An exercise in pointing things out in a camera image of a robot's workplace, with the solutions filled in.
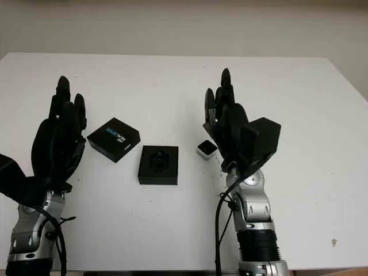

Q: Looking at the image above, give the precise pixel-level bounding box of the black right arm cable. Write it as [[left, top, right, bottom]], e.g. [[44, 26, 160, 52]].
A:
[[214, 172, 242, 276]]

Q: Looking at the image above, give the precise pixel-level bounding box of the black Intel RealSense box lid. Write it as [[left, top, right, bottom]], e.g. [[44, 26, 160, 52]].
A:
[[86, 117, 141, 164]]

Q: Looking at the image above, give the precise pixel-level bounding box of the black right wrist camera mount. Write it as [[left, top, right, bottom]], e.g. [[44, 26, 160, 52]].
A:
[[240, 117, 282, 181]]

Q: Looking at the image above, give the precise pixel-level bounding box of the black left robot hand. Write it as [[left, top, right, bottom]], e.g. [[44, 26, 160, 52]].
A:
[[30, 76, 87, 192]]

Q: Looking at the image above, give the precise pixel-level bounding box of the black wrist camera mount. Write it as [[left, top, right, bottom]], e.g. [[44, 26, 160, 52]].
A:
[[0, 154, 49, 209], [240, 117, 282, 181]]

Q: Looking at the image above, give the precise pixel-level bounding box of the small silver depth camera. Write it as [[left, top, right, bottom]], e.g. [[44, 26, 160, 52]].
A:
[[197, 140, 217, 158]]

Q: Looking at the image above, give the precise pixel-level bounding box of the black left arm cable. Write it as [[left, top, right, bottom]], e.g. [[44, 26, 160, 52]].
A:
[[36, 206, 78, 274]]

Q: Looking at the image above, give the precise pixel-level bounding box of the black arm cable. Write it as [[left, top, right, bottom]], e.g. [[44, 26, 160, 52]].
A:
[[36, 206, 78, 274], [214, 172, 242, 276]]

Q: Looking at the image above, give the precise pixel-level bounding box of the black camera box base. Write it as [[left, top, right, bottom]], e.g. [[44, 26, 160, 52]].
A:
[[137, 145, 179, 186]]

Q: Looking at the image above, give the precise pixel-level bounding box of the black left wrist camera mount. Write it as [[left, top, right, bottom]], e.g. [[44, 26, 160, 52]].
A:
[[0, 154, 49, 209]]

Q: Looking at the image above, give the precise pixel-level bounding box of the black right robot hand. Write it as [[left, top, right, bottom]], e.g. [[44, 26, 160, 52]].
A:
[[202, 68, 248, 173]]

